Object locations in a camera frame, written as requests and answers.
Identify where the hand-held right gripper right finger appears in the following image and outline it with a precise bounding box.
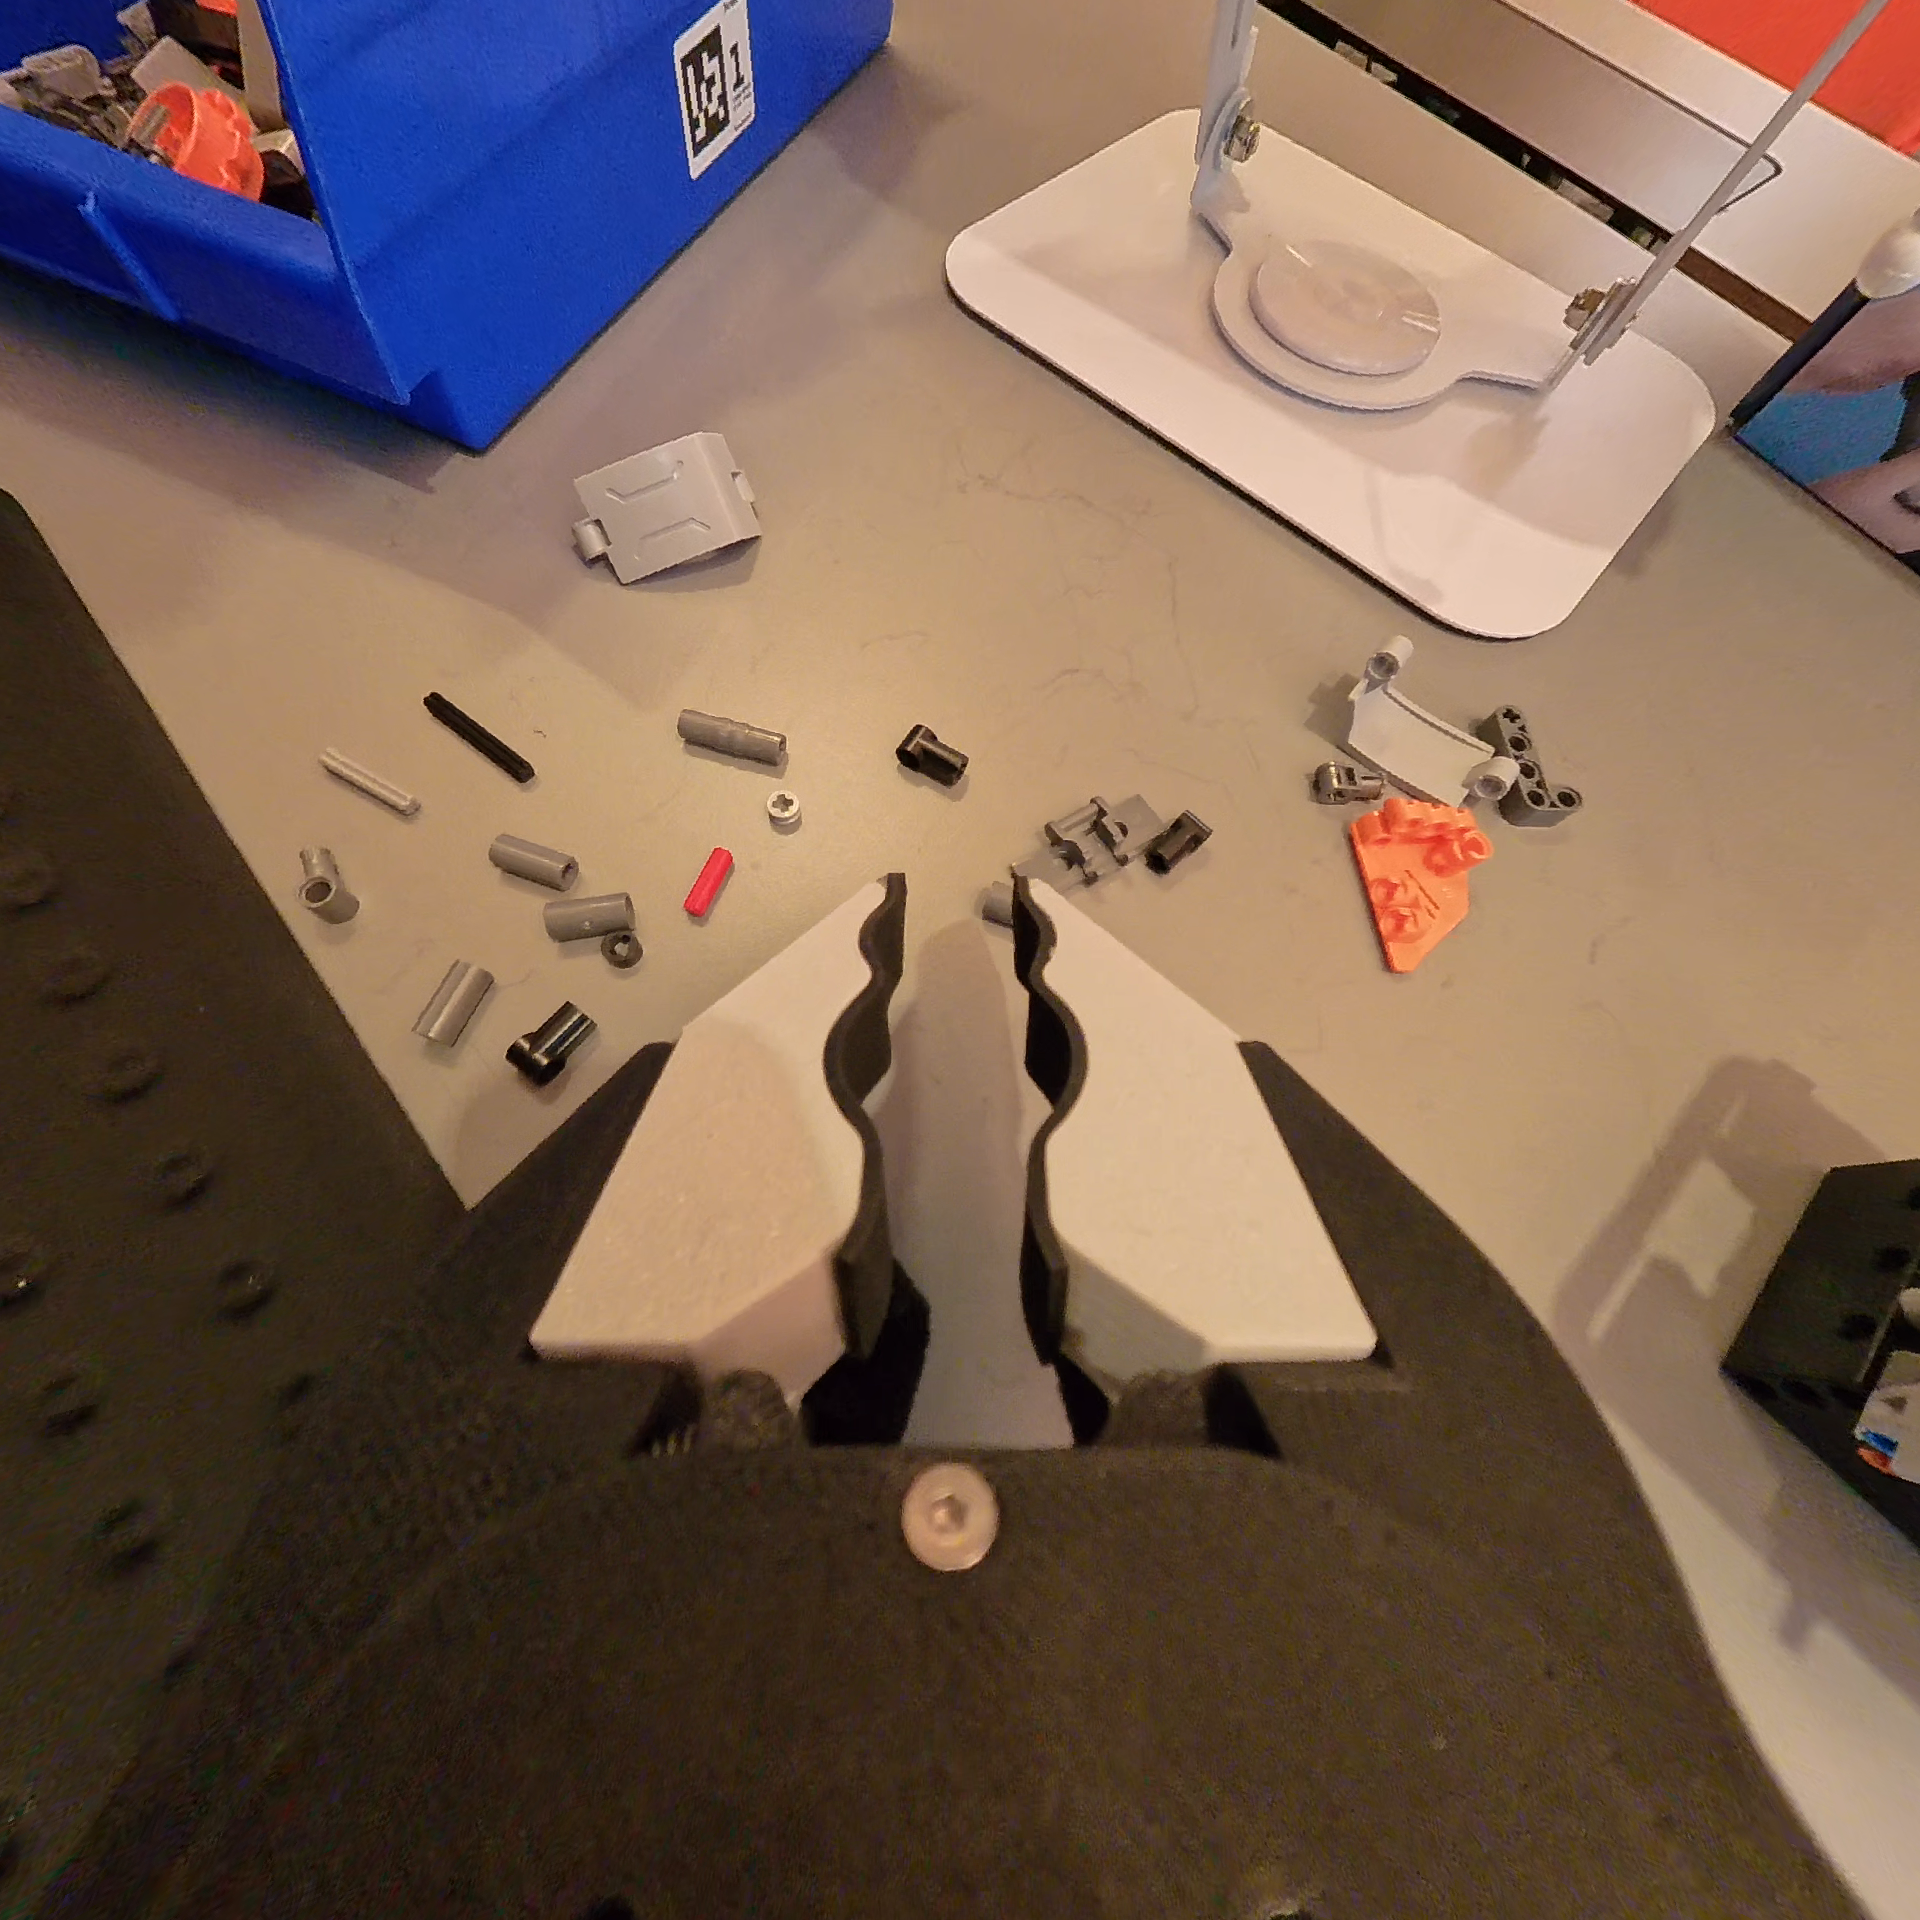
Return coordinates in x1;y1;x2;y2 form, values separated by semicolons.
1011;875;1379;1365

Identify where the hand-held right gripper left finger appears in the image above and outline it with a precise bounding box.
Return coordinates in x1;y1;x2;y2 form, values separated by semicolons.
529;873;913;1401

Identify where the black toy axle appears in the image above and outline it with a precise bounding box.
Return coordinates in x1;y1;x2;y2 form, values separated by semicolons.
422;691;538;784

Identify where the light grey toy axle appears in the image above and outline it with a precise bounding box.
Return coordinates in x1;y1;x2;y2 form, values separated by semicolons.
318;747;422;819

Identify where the blue plastic bin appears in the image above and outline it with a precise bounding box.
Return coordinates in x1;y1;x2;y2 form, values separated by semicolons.
0;0;896;452

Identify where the pile of toy building parts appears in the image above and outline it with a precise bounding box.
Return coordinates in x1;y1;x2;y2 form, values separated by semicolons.
0;0;318;219

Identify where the orange toy wedge piece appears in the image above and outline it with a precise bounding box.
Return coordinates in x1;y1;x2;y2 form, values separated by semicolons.
1347;797;1498;975

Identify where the grey toy hinge assembly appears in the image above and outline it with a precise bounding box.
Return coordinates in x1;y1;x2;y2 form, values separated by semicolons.
1035;795;1163;887

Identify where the grey arched panel with pins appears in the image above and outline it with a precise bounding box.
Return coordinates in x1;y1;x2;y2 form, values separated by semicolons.
1313;636;1521;809

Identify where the dark grey angled toy beam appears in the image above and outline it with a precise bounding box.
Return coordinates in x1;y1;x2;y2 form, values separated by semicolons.
1477;707;1584;829

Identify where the black perforated board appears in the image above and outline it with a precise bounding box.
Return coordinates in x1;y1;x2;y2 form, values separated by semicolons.
0;486;473;1920

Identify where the black block with holes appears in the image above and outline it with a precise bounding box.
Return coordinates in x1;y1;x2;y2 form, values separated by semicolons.
1722;1158;1920;1547

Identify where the grey curved toy panel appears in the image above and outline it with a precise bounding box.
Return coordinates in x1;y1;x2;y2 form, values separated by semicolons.
571;432;763;588

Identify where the white metal stand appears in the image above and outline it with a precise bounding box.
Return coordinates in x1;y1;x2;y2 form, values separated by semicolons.
945;0;1894;639

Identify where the blue picture box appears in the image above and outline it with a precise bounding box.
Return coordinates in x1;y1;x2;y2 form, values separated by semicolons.
1732;292;1920;572

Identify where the beige shelf board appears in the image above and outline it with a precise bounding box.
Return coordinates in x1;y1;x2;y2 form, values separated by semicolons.
1259;0;1920;339

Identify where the orange panel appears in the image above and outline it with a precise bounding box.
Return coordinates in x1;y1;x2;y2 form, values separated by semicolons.
1627;0;1920;160

